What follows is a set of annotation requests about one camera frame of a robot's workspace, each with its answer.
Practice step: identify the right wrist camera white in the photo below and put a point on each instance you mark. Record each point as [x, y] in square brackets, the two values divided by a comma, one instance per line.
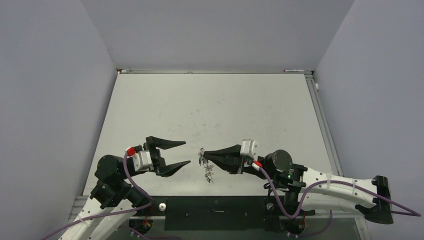
[248, 148]

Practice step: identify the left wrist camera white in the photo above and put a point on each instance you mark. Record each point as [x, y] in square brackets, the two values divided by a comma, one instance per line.
[142, 161]

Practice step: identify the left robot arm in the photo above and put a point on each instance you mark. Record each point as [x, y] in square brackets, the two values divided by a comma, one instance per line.
[116, 196]

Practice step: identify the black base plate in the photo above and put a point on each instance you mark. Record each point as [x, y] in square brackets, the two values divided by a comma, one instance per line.
[271, 223]

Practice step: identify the aluminium frame rail back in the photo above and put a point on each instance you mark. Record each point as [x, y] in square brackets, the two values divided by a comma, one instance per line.
[217, 71]

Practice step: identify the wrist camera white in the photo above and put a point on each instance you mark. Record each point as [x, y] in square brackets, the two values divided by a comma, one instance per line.
[248, 148]
[142, 161]

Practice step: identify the metal key organizer plate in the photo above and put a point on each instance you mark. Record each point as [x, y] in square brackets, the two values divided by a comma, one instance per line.
[208, 168]

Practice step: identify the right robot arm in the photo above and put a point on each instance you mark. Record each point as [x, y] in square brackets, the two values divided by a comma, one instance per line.
[305, 189]

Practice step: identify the aluminium frame rail right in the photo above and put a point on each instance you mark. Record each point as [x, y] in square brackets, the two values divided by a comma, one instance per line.
[330, 147]

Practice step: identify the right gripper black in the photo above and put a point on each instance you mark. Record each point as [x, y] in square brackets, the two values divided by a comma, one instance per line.
[229, 158]

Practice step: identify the aluminium frame rail front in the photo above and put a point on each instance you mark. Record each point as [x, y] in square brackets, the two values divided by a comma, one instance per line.
[177, 207]

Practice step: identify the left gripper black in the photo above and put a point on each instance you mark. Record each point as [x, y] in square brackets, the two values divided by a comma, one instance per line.
[158, 162]

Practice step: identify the aluminium frame rail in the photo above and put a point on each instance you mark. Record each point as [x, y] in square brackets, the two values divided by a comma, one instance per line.
[177, 207]
[330, 147]
[217, 71]

